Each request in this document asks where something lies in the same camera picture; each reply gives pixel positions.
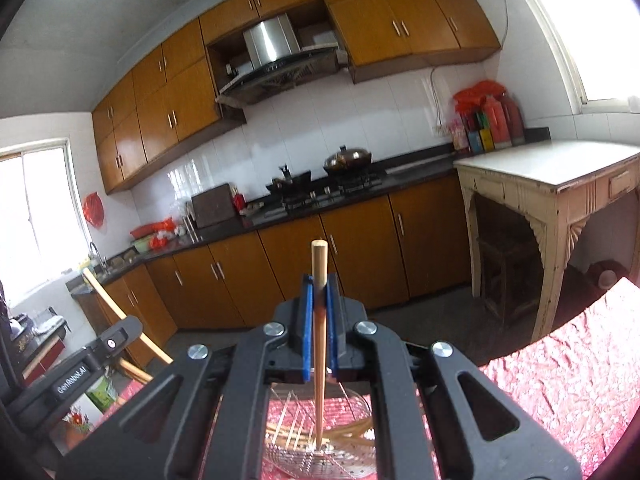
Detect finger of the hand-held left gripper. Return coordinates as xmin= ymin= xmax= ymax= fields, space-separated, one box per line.
xmin=90 ymin=316 xmax=146 ymax=362

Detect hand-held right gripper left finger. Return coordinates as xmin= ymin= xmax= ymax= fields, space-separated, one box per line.
xmin=55 ymin=274 xmax=316 ymax=480

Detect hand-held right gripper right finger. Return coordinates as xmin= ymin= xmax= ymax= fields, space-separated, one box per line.
xmin=325 ymin=274 xmax=584 ymax=480

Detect metal wire chopstick holder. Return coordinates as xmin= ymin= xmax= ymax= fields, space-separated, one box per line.
xmin=262 ymin=380 xmax=378 ymax=478

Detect green packet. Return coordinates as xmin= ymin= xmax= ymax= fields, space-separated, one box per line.
xmin=85 ymin=375 xmax=118 ymax=413

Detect brown lower kitchen cabinets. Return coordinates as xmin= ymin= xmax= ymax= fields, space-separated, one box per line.
xmin=75 ymin=175 xmax=473 ymax=361

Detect metal sink faucet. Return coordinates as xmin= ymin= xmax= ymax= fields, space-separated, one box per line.
xmin=87 ymin=241 xmax=108 ymax=273

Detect red plastic bag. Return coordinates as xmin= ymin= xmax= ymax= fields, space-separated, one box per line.
xmin=130 ymin=217 xmax=181 ymax=251

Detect black gas stove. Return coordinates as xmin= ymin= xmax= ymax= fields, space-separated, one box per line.
xmin=265 ymin=167 xmax=388 ymax=211

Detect black wok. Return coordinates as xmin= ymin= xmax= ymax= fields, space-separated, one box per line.
xmin=265 ymin=164 xmax=313 ymax=193

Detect white framed window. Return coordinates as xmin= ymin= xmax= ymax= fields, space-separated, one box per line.
xmin=0 ymin=137 xmax=93 ymax=311

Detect brown box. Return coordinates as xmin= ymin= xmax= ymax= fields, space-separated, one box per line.
xmin=191 ymin=183 xmax=237 ymax=229

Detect wok with lid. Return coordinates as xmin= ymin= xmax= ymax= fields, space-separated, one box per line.
xmin=322 ymin=145 xmax=375 ymax=173

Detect black kitchen countertop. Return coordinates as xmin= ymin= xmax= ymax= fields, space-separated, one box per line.
xmin=70 ymin=127 xmax=551 ymax=296

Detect wooden stool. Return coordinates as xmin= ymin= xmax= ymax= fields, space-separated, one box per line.
xmin=475 ymin=232 xmax=543 ymax=326

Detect pink packet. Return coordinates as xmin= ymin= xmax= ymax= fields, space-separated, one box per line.
xmin=447 ymin=117 xmax=471 ymax=153

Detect pink floral tablecloth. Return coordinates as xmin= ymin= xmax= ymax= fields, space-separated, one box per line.
xmin=65 ymin=276 xmax=640 ymax=480

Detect dark bottles with yellow labels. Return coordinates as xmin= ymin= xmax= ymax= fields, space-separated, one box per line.
xmin=462 ymin=110 xmax=493 ymax=155

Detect orange bottle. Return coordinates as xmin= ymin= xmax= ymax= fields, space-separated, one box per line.
xmin=482 ymin=95 xmax=512 ymax=150

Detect cream wooden table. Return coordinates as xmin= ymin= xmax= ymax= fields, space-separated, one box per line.
xmin=452 ymin=139 xmax=640 ymax=346

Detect dark red bottle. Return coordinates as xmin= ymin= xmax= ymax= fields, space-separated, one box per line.
xmin=500 ymin=92 xmax=526 ymax=145

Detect brown round pot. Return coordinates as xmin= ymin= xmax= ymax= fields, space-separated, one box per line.
xmin=585 ymin=259 xmax=631 ymax=291

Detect steel range hood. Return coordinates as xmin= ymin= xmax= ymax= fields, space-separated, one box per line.
xmin=215 ymin=15 xmax=351 ymax=108

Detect bright window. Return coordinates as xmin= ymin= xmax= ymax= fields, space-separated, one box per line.
xmin=500 ymin=0 xmax=640 ymax=111

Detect red wall decoration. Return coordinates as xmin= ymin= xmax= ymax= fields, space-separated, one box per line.
xmin=82 ymin=191 xmax=106 ymax=228

